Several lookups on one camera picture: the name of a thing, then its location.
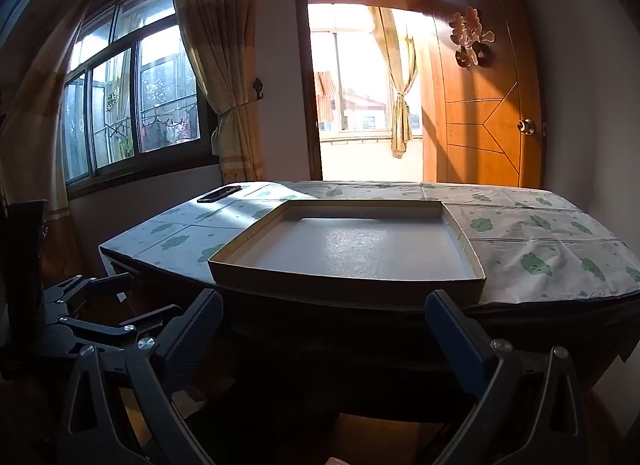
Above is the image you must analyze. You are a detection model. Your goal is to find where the black smartphone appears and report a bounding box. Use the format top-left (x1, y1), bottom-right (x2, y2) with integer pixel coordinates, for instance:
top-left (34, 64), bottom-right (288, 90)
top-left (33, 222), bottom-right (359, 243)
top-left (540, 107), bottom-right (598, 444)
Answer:
top-left (196, 185), bottom-right (243, 204)

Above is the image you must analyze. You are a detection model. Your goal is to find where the balcony curtain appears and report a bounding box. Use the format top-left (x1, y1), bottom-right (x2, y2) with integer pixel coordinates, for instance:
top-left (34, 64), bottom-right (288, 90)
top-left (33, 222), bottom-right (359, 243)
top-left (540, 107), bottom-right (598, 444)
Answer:
top-left (369, 6), bottom-right (418, 160)

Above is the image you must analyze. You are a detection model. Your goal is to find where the cloud print tablecloth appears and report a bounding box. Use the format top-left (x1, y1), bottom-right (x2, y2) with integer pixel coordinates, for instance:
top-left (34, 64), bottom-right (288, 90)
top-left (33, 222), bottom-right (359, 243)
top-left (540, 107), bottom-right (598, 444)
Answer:
top-left (99, 181), bottom-right (640, 306)

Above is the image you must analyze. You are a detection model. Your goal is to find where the orange hanging cloth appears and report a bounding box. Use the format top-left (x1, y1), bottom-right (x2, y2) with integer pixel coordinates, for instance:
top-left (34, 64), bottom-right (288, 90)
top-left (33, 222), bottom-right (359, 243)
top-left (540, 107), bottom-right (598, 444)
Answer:
top-left (315, 71), bottom-right (336, 123)

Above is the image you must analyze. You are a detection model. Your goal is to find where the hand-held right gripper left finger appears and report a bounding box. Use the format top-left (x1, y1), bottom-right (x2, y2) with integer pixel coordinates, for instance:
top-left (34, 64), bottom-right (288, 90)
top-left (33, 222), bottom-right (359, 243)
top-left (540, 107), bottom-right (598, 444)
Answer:
top-left (57, 287), bottom-right (224, 465)

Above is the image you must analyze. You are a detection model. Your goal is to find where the wooden door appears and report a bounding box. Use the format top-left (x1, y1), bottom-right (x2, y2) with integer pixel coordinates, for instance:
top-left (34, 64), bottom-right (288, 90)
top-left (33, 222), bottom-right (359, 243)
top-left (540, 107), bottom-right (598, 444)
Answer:
top-left (422, 0), bottom-right (546, 189)

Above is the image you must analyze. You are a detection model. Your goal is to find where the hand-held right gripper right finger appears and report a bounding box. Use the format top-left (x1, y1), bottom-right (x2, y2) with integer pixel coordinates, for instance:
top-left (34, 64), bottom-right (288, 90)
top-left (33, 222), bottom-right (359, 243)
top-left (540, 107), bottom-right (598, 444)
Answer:
top-left (425, 289), bottom-right (588, 465)

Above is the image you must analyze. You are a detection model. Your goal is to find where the orange curtain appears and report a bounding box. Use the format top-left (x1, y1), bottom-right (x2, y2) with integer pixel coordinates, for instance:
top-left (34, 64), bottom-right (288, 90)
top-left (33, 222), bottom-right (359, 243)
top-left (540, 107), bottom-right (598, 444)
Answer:
top-left (0, 40), bottom-right (68, 206)

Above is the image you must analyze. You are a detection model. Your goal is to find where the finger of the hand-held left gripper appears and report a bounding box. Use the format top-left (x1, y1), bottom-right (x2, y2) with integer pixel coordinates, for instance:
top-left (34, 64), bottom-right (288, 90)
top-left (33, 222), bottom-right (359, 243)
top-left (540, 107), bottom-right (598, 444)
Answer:
top-left (47, 304), bottom-right (185, 351)
top-left (44, 274), bottom-right (135, 318)

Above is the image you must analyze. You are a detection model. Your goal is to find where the yellow checked curtain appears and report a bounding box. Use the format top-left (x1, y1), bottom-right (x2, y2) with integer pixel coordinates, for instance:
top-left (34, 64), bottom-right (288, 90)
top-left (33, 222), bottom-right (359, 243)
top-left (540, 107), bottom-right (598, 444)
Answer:
top-left (170, 0), bottom-right (263, 183)

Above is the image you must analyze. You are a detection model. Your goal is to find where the shallow cardboard box tray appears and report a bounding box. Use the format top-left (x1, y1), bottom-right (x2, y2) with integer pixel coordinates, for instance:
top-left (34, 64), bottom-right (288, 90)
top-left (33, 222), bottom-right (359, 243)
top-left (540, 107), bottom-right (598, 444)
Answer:
top-left (207, 199), bottom-right (487, 307)

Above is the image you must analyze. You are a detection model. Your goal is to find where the dark framed window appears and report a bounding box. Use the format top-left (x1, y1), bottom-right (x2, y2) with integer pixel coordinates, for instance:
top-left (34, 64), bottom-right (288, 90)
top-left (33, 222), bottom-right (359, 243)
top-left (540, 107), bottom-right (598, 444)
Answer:
top-left (60, 0), bottom-right (213, 190)

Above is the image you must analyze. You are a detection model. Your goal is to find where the dark wooden table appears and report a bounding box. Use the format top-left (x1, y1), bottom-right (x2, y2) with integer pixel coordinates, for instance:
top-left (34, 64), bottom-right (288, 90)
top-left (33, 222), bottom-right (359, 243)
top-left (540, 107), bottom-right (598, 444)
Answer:
top-left (99, 245), bottom-right (636, 426)

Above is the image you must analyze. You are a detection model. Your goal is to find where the paper-cut door decoration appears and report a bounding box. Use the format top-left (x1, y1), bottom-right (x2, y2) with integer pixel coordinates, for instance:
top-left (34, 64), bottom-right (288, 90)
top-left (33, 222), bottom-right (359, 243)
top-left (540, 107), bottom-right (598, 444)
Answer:
top-left (449, 6), bottom-right (496, 67)

